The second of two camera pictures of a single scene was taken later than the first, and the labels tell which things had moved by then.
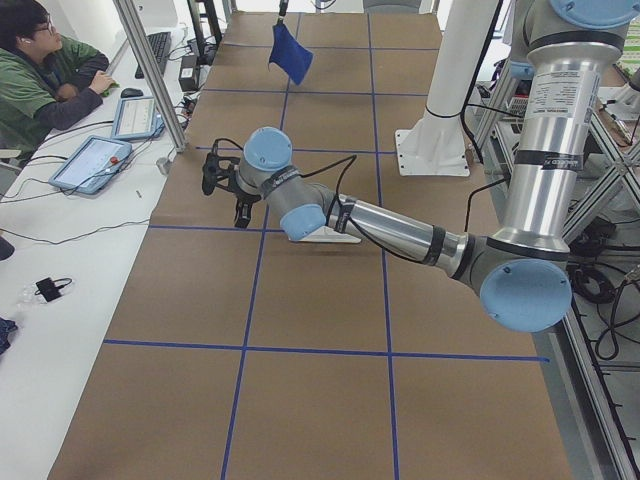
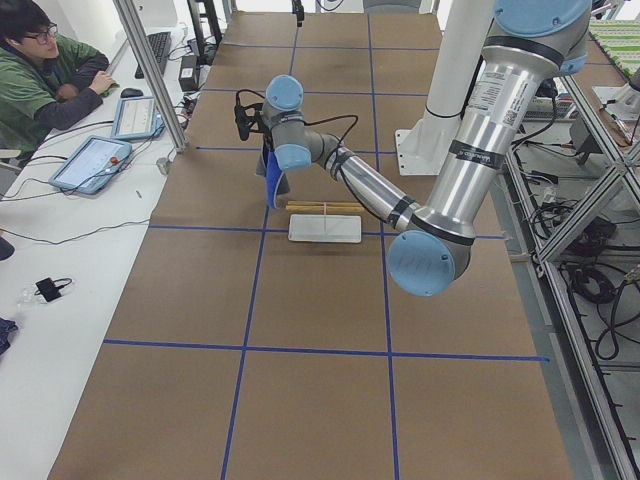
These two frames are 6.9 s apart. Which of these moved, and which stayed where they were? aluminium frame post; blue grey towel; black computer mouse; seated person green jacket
Moved: blue grey towel
Stayed: aluminium frame post; seated person green jacket; black computer mouse
